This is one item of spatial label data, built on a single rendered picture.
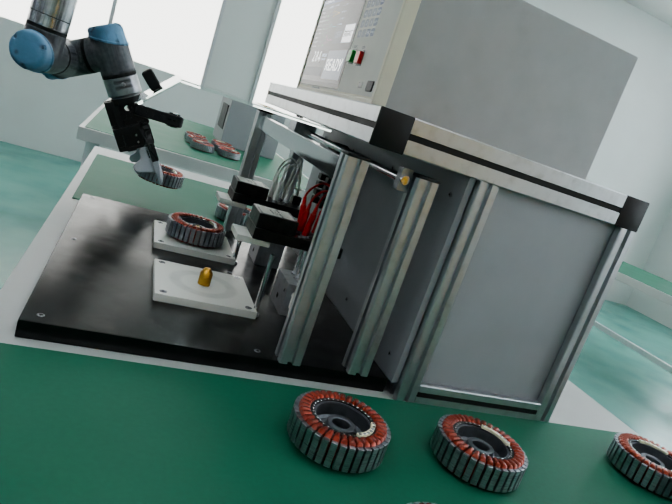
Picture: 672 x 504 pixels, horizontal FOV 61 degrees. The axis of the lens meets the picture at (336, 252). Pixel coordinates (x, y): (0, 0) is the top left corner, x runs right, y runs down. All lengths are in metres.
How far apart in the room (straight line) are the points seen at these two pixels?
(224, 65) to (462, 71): 4.83
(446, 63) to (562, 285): 0.36
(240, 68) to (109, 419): 5.13
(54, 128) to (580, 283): 5.15
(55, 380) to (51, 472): 0.14
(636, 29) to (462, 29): 6.85
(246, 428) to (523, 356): 0.45
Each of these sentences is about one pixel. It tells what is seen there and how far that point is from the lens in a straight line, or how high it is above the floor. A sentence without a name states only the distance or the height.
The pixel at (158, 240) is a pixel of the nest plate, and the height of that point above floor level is 0.78.
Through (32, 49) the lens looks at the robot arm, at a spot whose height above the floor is 1.02.
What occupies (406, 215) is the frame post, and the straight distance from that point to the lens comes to 0.73.
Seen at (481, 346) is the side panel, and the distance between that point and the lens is 0.85.
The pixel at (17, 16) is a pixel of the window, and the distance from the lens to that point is 5.66.
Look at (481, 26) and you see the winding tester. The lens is 0.85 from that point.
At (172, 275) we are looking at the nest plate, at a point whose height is 0.78.
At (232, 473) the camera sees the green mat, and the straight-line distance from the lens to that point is 0.57.
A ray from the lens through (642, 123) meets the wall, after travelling 7.91.
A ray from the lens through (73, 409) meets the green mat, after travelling 0.61.
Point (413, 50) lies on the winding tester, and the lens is 0.81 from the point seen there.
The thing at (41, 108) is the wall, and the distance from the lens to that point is 5.66.
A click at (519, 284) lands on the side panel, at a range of 0.84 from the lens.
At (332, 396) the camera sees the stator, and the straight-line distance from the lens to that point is 0.68.
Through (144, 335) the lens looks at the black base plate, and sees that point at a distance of 0.73.
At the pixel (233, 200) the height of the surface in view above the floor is 0.88.
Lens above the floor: 1.08
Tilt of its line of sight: 12 degrees down
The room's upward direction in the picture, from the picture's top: 19 degrees clockwise
